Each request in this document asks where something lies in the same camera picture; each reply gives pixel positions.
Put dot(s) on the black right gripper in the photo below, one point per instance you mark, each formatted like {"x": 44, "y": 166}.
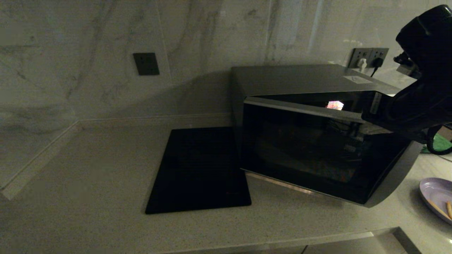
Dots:
{"x": 383, "y": 111}

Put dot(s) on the purple plastic plate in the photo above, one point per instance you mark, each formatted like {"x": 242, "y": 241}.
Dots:
{"x": 436, "y": 192}

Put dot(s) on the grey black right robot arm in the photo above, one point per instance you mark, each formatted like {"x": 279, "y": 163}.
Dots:
{"x": 423, "y": 81}

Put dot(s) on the black power plug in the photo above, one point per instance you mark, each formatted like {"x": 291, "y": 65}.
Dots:
{"x": 378, "y": 62}

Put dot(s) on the white power plug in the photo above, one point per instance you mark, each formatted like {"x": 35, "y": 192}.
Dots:
{"x": 362, "y": 64}

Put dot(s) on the green plastic cutting board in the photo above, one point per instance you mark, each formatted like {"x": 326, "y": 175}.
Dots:
{"x": 443, "y": 143}

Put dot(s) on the orange bread stick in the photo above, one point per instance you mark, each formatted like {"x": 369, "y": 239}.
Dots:
{"x": 449, "y": 209}
{"x": 436, "y": 208}

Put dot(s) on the white cabinet front panel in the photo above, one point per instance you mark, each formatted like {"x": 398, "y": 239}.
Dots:
{"x": 353, "y": 247}

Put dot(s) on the black glass induction cooktop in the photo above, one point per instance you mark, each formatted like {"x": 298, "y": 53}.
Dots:
{"x": 197, "y": 173}

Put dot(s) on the dark double wall socket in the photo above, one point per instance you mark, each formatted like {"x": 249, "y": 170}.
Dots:
{"x": 369, "y": 53}

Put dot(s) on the dark single wall socket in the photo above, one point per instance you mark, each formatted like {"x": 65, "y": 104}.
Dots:
{"x": 146, "y": 64}

